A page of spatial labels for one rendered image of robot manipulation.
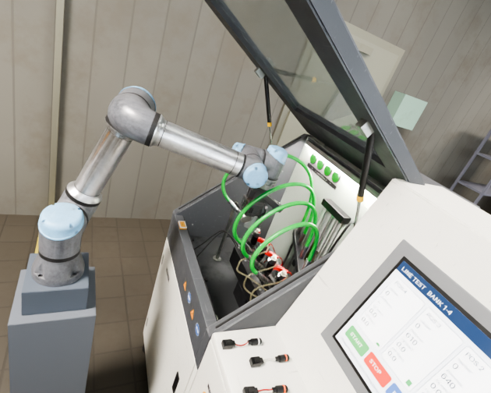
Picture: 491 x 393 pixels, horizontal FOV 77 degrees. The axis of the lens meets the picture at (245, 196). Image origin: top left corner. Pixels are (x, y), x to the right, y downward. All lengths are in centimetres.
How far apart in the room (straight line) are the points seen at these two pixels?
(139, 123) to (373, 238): 69
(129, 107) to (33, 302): 67
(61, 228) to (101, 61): 169
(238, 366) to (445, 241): 61
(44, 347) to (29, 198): 183
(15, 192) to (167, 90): 143
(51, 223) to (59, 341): 44
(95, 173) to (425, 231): 95
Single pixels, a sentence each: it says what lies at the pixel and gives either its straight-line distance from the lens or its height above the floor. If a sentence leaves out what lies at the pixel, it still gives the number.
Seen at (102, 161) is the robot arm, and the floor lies 128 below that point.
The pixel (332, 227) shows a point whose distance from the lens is 129.
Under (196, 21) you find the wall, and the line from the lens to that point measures 261.
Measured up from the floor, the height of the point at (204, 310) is 95.
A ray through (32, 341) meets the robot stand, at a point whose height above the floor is 71.
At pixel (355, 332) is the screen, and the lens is 89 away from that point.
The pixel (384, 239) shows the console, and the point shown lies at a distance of 87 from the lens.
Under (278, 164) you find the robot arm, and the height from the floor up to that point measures 141.
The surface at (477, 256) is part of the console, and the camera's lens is 79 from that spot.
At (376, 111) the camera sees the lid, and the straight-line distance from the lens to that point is 74.
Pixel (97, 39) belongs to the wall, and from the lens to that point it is 253.
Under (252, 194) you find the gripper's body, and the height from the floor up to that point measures 127.
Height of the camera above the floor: 173
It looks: 25 degrees down
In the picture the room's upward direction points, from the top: 20 degrees clockwise
